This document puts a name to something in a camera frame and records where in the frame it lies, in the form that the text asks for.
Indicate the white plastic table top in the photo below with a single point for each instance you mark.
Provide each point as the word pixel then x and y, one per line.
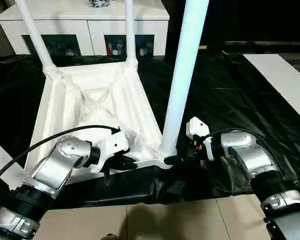
pixel 65 112

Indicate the black box with yellow label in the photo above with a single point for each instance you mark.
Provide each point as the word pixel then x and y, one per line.
pixel 240 20

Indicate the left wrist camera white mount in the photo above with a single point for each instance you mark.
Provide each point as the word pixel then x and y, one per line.
pixel 115 143

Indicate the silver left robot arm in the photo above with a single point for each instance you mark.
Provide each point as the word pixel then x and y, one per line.
pixel 65 150

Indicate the white plastic table leg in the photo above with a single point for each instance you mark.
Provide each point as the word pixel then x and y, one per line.
pixel 180 75
pixel 37 37
pixel 0 160
pixel 130 32

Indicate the white side table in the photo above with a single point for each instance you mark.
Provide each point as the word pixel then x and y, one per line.
pixel 277 75

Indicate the white cabinet with glass doors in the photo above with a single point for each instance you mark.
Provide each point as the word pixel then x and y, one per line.
pixel 65 27

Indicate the black mat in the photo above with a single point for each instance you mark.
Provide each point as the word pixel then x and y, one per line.
pixel 240 100

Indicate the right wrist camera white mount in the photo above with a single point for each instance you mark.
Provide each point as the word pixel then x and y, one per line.
pixel 196 126

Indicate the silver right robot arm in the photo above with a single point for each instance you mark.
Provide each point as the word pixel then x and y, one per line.
pixel 240 145

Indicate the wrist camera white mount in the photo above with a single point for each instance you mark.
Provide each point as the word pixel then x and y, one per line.
pixel 115 143
pixel 196 126

